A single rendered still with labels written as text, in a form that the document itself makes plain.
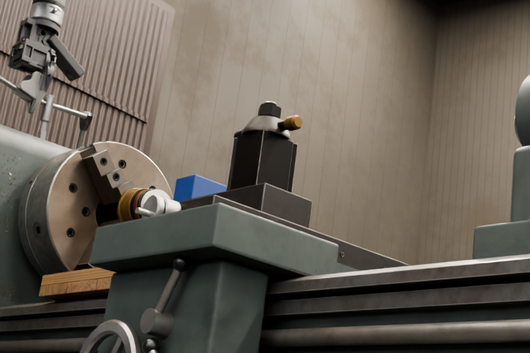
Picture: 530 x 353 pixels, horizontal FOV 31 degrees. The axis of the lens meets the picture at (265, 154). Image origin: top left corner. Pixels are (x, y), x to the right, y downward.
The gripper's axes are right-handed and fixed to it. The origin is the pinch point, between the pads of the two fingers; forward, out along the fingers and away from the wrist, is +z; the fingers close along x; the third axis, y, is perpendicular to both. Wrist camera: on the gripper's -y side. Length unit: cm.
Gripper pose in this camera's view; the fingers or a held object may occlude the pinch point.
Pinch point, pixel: (34, 109)
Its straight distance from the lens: 225.4
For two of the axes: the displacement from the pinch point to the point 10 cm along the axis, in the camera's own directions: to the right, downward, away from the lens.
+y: -7.5, -3.1, -5.9
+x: 6.5, -1.6, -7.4
